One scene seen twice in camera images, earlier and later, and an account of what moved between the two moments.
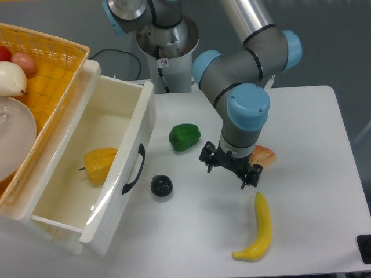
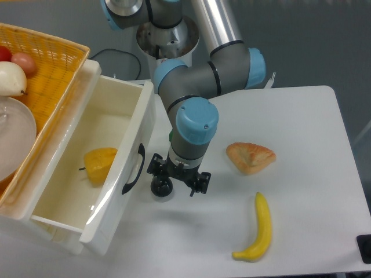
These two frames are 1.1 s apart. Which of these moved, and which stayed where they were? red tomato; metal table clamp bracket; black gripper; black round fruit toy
Moved: black gripper
Stayed: black round fruit toy; metal table clamp bracket; red tomato
